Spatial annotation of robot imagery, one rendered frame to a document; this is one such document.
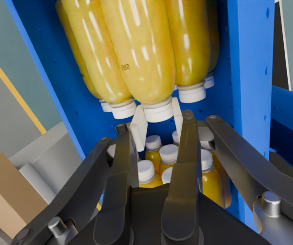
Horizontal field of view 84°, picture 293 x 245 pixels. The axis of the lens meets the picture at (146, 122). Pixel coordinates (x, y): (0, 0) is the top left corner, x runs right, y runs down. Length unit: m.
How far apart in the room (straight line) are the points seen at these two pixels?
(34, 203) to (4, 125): 1.57
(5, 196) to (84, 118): 0.34
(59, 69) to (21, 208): 0.42
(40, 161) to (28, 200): 0.13
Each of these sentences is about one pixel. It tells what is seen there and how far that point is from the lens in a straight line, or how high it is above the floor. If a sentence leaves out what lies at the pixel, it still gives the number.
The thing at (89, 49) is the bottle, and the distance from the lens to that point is 0.23.
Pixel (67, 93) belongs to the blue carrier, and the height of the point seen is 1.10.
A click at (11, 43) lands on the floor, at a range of 1.78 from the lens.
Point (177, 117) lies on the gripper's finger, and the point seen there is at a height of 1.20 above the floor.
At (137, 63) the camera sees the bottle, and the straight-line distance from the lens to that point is 0.17.
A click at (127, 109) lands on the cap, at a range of 0.24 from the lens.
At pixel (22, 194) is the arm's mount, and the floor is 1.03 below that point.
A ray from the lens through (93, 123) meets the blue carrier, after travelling 0.33.
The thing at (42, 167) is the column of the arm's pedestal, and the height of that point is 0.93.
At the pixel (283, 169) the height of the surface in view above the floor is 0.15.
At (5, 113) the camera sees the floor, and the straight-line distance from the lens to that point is 2.05.
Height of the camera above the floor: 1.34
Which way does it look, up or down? 66 degrees down
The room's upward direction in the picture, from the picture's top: 169 degrees counter-clockwise
